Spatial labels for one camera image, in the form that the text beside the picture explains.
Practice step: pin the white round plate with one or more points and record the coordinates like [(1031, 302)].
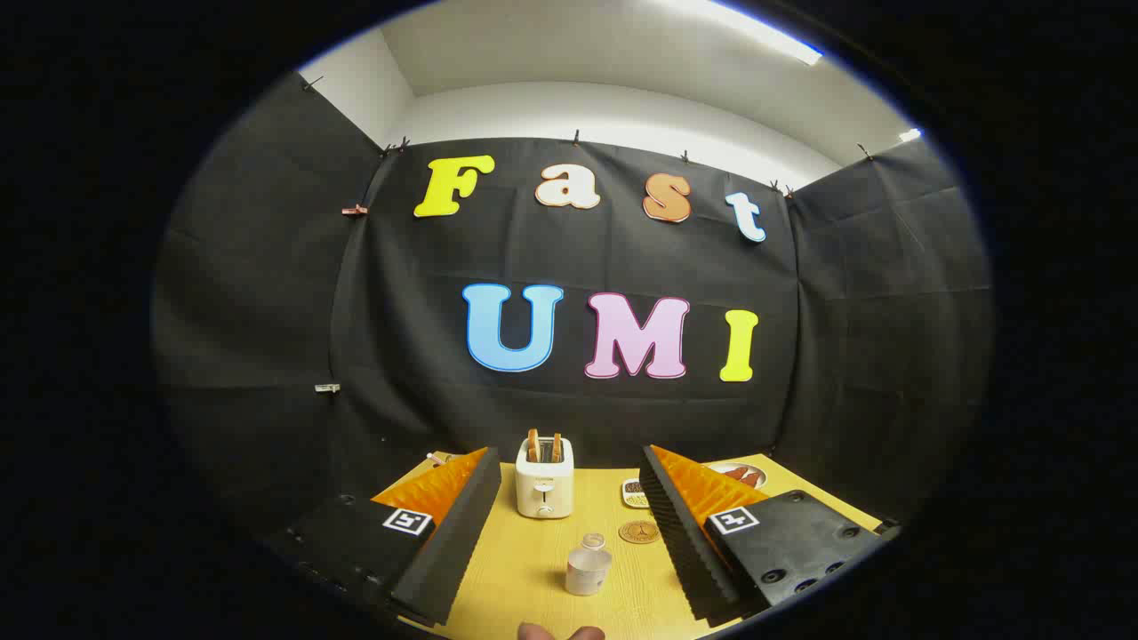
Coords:
[(718, 468)]

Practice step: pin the toasted bread slice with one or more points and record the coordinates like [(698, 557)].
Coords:
[(532, 446), (556, 447)]

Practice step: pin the black backdrop cloth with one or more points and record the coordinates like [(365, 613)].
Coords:
[(400, 356)]

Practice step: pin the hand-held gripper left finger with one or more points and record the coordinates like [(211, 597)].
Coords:
[(453, 542)]

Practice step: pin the clear juice bottle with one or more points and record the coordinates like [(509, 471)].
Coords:
[(587, 569)]

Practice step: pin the white toaster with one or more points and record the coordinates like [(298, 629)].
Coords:
[(544, 489)]

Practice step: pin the white divided grain dish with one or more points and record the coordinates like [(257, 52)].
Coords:
[(632, 493)]

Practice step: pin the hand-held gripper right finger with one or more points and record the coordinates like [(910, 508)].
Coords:
[(680, 542)]

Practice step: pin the round cork coaster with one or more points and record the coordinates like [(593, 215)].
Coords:
[(639, 532)]

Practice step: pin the wooden table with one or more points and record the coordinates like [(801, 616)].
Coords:
[(533, 569)]

